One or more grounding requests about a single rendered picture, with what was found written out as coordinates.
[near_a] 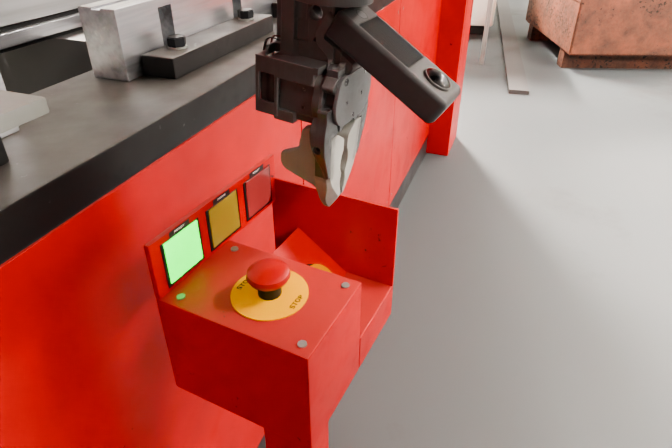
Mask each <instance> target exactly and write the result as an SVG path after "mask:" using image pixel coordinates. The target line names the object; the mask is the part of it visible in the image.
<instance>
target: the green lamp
mask: <svg viewBox="0 0 672 448"><path fill-rule="evenodd" d="M163 247H164V252H165V257H166V262H167V266H168V271H169V276H170V281H171V284H173V283H174V282H175V281H176V280H177V279H179V278H180V277H181V276H182V275H183V274H184V273H186V272H187V271H188V270H189V269H190V268H192V267H193V266H194V265H195V264H196V263H197V262H199V261H200V260H201V259H202V258H203V253H202V247H201V241H200V235H199V229H198V223H197V220H195V221H194V222H192V223H191V224H190V225H188V226H187V227H186V228H184V229H183V230H182V231H180V232H179V233H178V234H176V235H175V236H174V237H172V238H171V239H170V240H168V241H167V242H166V243H164V244H163Z"/></svg>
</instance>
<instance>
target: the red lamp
mask: <svg viewBox="0 0 672 448"><path fill-rule="evenodd" d="M245 188H246V198H247V207H248V217H249V218H250V217H251V216H253V215H254V214H255V213H256V212H257V211H258V210H260V209H261V208H262V207H263V206H264V205H266V204H267V203H268V202H269V201H270V200H271V189H270V175H269V166H267V167H265V168H264V169H263V170H261V171H260V172H259V173H257V174H256V175H255V176H253V177H252V178H251V179H249V180H248V181H247V182H245Z"/></svg>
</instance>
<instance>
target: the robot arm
mask: <svg viewBox="0 0 672 448"><path fill-rule="evenodd" d="M373 2H374V0H277V31H276V35H273V36H272V37H268V38H266V40H265V42H264V46H263V51H261V52H258V53H256V54H255V96H256V110H257V111H261V112H264V113H268V114H271V115H274V118H275V119H278V120H282V121H285V122H289V123H292V124H294V123H295V122H296V121H298V120H301V121H304V122H308V123H311V124H310V125H307V126H305V127H304V128H303V130H302V132H301V138H300V141H299V146H297V147H292V148H287V149H284V150H283V151H282V152H281V162H282V164H283V166H284V167H285V168H286V169H287V170H289V171H290V172H292V173H294V174H295V175H297V176H299V177H301V178H302V179H304V180H306V181H307V182H309V183H311V184H312V185H314V186H315V188H316V190H317V192H318V196H319V199H320V201H321V202H322V204H323V205H324V206H327V207H330V206H331V205H332V204H333V203H334V201H335V200H336V199H337V198H338V197H339V196H340V194H341V193H342V192H343V191H344V188H345V185H346V183H347V180H348V177H349V175H350V172H351V169H352V166H353V163H354V159H355V155H356V153H357V152H358V148H359V144H360V140H361V136H362V133H363V129H364V125H365V120H366V115H367V108H368V96H369V92H370V86H371V75H372V76H373V77H374V78H375V79H376V80H377V81H378V82H380V83H381V84H382V85H383V86H384V87H385V88H386V89H388V90H389V91H390V92H391V93H392V94H393V95H394V96H395V97H397V98H398V99H399V100H400V101H401V102H402V103H403V104H405V105H406V106H407V107H408V108H409V109H410V110H411V111H413V112H414V113H415V114H416V115H417V116H418V117H419V118H421V119H422V120H423V121H424V122H425V123H433V122H434V121H436V120H437V119H438V118H439V117H440V116H441V115H442V114H443V112H444V111H445V110H446V109H447V108H448V107H449V106H450V105H451V104H452V103H453V102H454V101H455V99H456V98H457V97H458V96H459V95H460V92H461V89H460V86H459V85H458V84H457V83H456V82H454V81H453V80H452V79H451V78H450V77H449V76H447V75H446V74H445V73H444V72H443V71H442V70H441V69H439V68H438V67H437V66H436V65H435V64H434V63H432V62H431V61H430V60H429V59H428V58H427V57H426V56H424V55H423V54H422V53H421V52H420V51H419V50H417V49H416V48H415V47H414V46H413V45H412V44H411V43H409V42H408V41H407V40H406V39H405V38H404V37H402V36H401V35H400V34H399V33H398V32H397V31H396V30H394V29H393V28H392V27H391V26H390V25H389V24H388V23H386V22H385V21H384V20H383V19H382V18H381V17H379V16H378V15H377V14H376V13H375V12H374V11H373V10H371V9H370V8H369V7H368V6H367V5H370V4H372V3H373ZM275 36H276V37H275ZM270 38H271V41H270V43H269V44H267V41H268V39H270ZM273 39H276V41H274V42H273ZM275 51H276V52H278V53H276V54H275V53H274V52H275ZM270 53H271V54H272V55H271V56H269V55H268V54H270Z"/></svg>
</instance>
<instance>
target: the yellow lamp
mask: <svg viewBox="0 0 672 448"><path fill-rule="evenodd" d="M208 215H209V222H210V229H211V235H212V242H213V248H215V247H216V246H217V245H219V244H220V243H221V242H222V241H223V240H224V239H226V238H227V237H228V236H229V235H230V234H231V233H233V232H234V231H235V230H236V229H237V228H239V227H240V220H239V212H238V203H237V194H236V190H235V191H233V192H232V193H231V194H229V195H228V196H227V197H225V198H224V199H223V200H221V201H220V202H219V203H218V204H216V205H215V206H214V207H212V208H211V209H210V210H208Z"/></svg>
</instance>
